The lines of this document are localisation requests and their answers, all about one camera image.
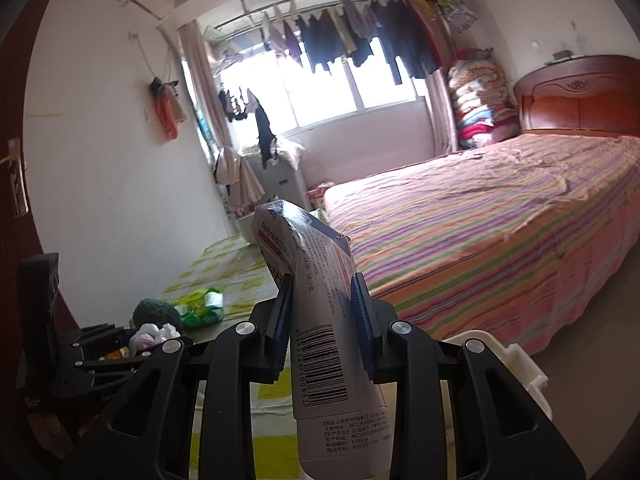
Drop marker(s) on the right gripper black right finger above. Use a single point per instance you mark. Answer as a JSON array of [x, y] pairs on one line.
[[460, 413]]

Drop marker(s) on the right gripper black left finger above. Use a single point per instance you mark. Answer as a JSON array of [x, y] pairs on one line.
[[150, 426]]

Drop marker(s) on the green plastic snack bag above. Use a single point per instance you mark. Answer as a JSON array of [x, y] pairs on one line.
[[200, 308]]

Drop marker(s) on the white toothpaste tube box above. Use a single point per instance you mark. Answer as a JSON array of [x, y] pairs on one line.
[[343, 424]]

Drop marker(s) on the white plastic trash bin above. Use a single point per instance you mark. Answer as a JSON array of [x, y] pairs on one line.
[[515, 359]]

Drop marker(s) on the crumpled white tissue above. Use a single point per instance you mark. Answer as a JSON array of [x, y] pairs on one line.
[[149, 335]]

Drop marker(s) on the dark green round ball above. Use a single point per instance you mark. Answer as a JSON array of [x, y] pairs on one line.
[[155, 311]]

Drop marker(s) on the yellow checkered tablecloth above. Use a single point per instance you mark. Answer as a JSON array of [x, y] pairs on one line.
[[236, 268]]

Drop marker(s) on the striped bed sheet mattress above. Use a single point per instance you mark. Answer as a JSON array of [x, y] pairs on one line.
[[514, 239]]

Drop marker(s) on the white storage box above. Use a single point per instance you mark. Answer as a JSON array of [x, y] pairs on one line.
[[243, 220]]

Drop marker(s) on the white washing machine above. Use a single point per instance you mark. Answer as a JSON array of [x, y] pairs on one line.
[[282, 178]]

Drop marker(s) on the right pink curtain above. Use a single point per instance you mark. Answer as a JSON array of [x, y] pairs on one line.
[[442, 114]]

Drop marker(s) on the pink curtain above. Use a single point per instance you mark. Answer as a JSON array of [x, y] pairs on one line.
[[193, 46], [442, 114]]

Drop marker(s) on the stack of folded quilts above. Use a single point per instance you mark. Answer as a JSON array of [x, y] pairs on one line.
[[484, 112]]

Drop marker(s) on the left pink curtain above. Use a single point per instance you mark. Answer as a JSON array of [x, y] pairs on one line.
[[193, 46]]

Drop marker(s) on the red wooden headboard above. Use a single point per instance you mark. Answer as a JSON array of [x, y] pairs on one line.
[[595, 95]]

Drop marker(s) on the hanging dark clothes row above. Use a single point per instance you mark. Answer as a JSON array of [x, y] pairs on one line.
[[348, 30]]

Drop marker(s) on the brown door with handle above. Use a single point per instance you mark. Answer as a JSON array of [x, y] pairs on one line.
[[20, 24]]

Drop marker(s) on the clothes on wall hook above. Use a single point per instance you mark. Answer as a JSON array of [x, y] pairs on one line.
[[167, 106]]

